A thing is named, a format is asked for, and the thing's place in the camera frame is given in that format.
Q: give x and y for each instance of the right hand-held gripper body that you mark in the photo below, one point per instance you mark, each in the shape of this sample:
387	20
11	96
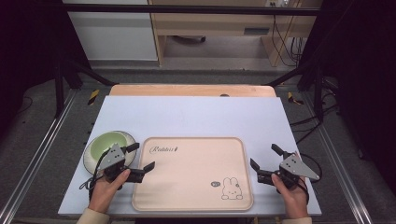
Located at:
295	166

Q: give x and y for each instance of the black curtain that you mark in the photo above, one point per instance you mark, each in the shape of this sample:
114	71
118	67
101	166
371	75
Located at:
364	62
28	46

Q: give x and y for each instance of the aluminium floor rail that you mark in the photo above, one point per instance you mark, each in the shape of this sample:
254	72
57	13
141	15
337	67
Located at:
40	146
339	161

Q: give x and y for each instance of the wooden desk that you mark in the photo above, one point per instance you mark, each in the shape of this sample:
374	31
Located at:
214	21

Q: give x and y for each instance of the white power strip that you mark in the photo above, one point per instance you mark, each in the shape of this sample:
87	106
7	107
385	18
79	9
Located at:
277	3

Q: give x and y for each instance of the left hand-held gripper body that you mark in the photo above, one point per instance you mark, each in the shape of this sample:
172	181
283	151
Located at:
113	158

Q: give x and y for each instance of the yellow black striped tape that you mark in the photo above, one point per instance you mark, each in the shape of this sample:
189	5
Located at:
292	98
93	96

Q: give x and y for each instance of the person's right hand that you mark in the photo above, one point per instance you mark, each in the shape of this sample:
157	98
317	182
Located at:
291	196

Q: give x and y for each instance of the black metal stand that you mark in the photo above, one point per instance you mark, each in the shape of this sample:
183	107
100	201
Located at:
317	90
58	90

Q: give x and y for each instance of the person's left hand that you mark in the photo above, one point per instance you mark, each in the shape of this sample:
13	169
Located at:
104	191

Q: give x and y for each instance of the wooden table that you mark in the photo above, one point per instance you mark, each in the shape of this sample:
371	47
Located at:
186	90

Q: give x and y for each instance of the green ceramic bowl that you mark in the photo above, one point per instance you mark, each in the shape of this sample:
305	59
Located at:
102	146

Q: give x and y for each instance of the pink tray with rabbit print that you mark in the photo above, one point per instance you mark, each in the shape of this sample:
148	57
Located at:
193	175

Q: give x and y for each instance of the white cabinet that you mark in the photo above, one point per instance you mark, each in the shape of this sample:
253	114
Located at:
115	37

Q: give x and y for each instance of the black horizontal metal bar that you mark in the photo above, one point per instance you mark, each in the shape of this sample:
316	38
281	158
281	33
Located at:
186	9

